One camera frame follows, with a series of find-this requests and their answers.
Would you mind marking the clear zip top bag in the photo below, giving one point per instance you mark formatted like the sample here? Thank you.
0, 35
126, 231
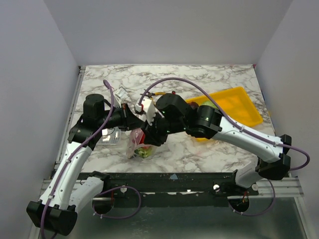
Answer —
130, 150

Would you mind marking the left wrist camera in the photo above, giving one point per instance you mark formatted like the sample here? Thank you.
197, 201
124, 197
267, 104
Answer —
119, 95

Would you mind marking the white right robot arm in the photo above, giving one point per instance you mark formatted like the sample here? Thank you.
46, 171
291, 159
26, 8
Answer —
272, 160

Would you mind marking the pale green cabbage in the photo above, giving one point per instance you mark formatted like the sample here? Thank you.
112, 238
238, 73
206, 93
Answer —
209, 103

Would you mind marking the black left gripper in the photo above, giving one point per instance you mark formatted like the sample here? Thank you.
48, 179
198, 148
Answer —
129, 120

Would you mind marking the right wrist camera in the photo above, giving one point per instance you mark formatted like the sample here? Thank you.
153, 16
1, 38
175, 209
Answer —
147, 108

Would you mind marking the clear plastic screw box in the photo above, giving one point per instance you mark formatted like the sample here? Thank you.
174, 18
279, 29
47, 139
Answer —
110, 136

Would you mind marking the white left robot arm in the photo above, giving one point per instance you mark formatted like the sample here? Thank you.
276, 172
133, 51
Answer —
58, 207

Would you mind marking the green grape bunch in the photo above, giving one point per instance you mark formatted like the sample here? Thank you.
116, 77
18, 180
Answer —
144, 152

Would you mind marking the yellow plastic tray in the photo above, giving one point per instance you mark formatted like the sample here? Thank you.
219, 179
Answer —
237, 104

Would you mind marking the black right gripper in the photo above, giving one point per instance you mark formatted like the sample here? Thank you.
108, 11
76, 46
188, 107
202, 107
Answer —
151, 138

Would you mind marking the yellow handled pliers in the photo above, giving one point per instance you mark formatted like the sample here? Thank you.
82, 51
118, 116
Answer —
151, 95

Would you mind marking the red tomato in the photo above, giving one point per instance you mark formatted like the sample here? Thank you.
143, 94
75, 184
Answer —
135, 138

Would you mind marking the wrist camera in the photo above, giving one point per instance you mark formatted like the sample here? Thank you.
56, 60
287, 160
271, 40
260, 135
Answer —
147, 108
119, 95

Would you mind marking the dark red onion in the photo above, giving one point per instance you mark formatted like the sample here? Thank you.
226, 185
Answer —
194, 105

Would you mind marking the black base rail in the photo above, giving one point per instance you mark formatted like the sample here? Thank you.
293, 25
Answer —
168, 189

